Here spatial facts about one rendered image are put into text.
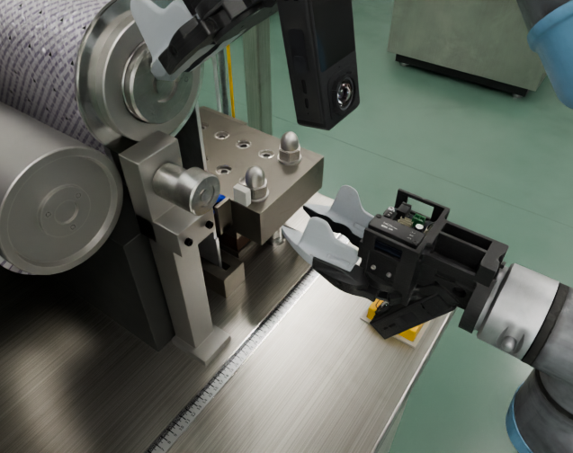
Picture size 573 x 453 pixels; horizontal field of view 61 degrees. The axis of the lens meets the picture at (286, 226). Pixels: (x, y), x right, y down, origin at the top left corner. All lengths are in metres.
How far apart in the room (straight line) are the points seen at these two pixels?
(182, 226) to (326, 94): 0.22
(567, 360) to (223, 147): 0.53
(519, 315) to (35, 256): 0.41
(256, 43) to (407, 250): 1.09
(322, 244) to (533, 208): 2.04
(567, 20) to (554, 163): 2.60
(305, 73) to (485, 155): 2.44
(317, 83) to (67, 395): 0.50
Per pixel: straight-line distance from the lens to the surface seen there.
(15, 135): 0.46
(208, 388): 0.63
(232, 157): 0.74
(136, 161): 0.45
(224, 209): 0.65
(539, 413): 0.52
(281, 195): 0.66
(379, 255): 0.45
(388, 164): 2.52
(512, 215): 2.39
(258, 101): 1.52
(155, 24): 0.39
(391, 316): 0.52
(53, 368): 0.71
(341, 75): 0.33
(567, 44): 0.23
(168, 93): 0.47
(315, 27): 0.30
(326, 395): 0.63
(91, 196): 0.47
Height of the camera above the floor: 1.45
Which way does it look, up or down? 44 degrees down
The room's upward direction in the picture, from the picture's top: straight up
